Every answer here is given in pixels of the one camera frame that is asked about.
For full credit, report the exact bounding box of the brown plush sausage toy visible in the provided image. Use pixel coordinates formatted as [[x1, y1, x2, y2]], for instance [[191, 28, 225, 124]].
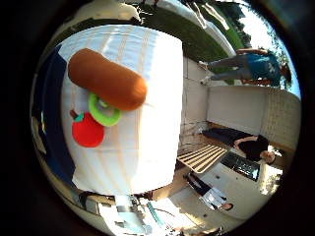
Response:
[[67, 47, 149, 112]]

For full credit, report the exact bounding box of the red plush apple toy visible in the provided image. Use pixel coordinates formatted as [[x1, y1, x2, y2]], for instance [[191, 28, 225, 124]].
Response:
[[69, 109, 106, 148]]

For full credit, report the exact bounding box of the blue plastic container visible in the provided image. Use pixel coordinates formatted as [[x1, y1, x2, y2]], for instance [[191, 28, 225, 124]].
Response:
[[32, 43, 78, 188]]

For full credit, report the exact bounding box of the white table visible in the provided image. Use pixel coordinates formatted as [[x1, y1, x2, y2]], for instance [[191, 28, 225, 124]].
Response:
[[58, 24, 185, 196]]

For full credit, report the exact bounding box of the wooden slatted bench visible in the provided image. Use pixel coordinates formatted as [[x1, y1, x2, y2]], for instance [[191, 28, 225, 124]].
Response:
[[176, 144, 228, 174]]

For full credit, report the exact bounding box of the person in white shirt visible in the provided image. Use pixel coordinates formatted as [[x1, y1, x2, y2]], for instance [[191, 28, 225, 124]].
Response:
[[184, 171, 235, 212]]

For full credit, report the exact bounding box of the person in black shirt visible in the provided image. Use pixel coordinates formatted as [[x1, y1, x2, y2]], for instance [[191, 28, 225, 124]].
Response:
[[201, 127, 278, 165]]

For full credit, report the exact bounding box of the person in blue shirt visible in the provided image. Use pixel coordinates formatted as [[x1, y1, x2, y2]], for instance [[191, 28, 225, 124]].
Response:
[[199, 47, 293, 87]]

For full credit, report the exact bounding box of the green ring toy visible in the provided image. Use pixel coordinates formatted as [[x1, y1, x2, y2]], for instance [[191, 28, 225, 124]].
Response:
[[88, 92, 123, 128]]

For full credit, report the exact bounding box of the black teal cable bundle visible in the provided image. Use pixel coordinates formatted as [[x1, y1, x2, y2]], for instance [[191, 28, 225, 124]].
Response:
[[146, 201, 169, 228]]

